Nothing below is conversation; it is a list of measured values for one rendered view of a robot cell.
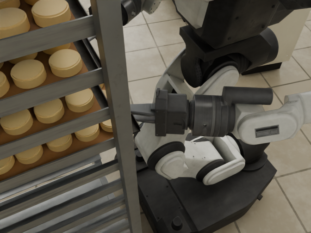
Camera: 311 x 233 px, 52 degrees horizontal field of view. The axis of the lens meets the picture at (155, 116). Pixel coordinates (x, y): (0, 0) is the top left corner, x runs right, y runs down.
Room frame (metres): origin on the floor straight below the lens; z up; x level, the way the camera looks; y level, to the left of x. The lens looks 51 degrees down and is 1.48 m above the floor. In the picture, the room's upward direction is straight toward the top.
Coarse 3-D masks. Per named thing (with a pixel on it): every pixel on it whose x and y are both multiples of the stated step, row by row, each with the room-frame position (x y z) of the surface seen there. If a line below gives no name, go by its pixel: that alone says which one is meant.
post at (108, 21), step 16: (96, 0) 0.33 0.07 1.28; (112, 0) 0.34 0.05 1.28; (96, 16) 0.34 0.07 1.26; (112, 16) 0.34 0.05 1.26; (96, 32) 0.35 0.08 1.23; (112, 32) 0.34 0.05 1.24; (112, 48) 0.34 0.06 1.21; (112, 64) 0.34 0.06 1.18; (112, 80) 0.33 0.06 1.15; (112, 96) 0.33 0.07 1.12; (128, 96) 0.34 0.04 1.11; (112, 112) 0.34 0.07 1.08; (128, 112) 0.34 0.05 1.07; (112, 128) 0.35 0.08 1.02; (128, 128) 0.34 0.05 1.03; (128, 144) 0.34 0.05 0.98; (128, 160) 0.34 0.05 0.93; (128, 176) 0.34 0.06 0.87; (128, 192) 0.33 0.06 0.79; (128, 208) 0.34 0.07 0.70
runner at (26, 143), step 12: (108, 108) 0.36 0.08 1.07; (72, 120) 0.33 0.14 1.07; (84, 120) 0.34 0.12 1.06; (96, 120) 0.35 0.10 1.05; (48, 132) 0.31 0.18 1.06; (60, 132) 0.32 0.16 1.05; (72, 132) 0.33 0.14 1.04; (12, 144) 0.29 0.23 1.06; (24, 144) 0.29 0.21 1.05; (36, 144) 0.30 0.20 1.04; (0, 156) 0.27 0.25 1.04
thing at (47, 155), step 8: (104, 88) 0.52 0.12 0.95; (72, 136) 0.38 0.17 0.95; (104, 136) 0.38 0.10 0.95; (112, 136) 0.38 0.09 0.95; (72, 144) 0.36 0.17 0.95; (80, 144) 0.36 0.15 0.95; (88, 144) 0.36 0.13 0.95; (48, 152) 0.34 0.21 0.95; (56, 152) 0.34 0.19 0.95; (64, 152) 0.34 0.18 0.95; (72, 152) 0.34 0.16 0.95; (16, 160) 0.32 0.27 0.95; (40, 160) 0.32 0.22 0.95; (48, 160) 0.32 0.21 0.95; (16, 168) 0.31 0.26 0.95; (24, 168) 0.31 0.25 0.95; (32, 168) 0.31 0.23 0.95; (0, 176) 0.29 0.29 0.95; (8, 176) 0.29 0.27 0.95
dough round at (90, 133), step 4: (96, 124) 0.39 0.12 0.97; (88, 128) 0.38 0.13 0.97; (92, 128) 0.38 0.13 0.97; (96, 128) 0.38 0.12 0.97; (76, 132) 0.37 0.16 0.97; (80, 132) 0.37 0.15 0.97; (84, 132) 0.37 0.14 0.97; (88, 132) 0.37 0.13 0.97; (92, 132) 0.37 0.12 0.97; (96, 132) 0.38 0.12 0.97; (76, 136) 0.37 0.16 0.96; (80, 136) 0.37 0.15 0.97; (84, 136) 0.37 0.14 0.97; (88, 136) 0.37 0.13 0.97; (92, 136) 0.37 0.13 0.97; (96, 136) 0.38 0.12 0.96; (80, 140) 0.37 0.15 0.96; (84, 140) 0.36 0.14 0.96; (88, 140) 0.37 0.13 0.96; (92, 140) 0.37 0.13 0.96
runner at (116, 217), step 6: (120, 210) 0.38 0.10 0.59; (108, 216) 0.36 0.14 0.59; (114, 216) 0.36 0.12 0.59; (120, 216) 0.35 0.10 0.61; (126, 216) 0.36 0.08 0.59; (96, 222) 0.34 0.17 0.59; (102, 222) 0.34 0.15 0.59; (108, 222) 0.33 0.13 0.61; (114, 222) 0.34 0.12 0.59; (84, 228) 0.32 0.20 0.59; (90, 228) 0.32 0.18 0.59; (96, 228) 0.32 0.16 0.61; (102, 228) 0.32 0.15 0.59
